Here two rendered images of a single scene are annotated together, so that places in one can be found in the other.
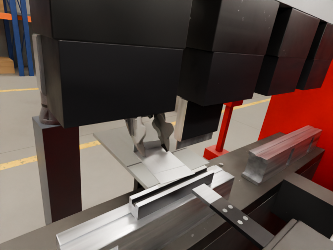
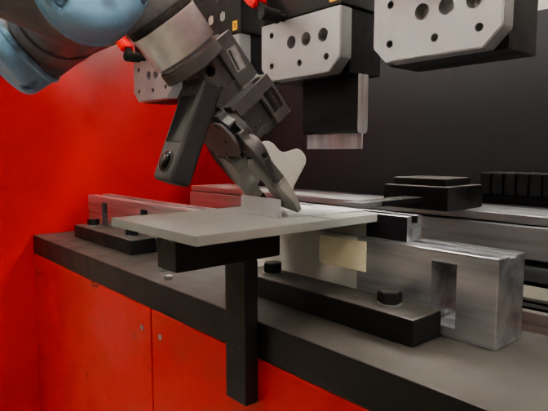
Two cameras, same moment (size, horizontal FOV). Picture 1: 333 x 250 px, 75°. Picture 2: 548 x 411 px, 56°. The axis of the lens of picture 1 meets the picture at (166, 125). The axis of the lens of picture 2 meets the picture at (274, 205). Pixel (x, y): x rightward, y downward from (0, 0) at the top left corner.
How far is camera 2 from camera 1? 82 cm
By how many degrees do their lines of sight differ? 87
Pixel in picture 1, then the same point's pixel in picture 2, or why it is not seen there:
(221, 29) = not seen: outside the picture
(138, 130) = (282, 164)
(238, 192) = not seen: hidden behind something
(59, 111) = (532, 41)
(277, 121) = (18, 217)
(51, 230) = (430, 376)
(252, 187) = not seen: hidden behind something
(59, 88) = (534, 18)
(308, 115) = (70, 182)
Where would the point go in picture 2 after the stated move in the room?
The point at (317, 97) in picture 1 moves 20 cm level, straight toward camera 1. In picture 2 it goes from (71, 147) to (123, 146)
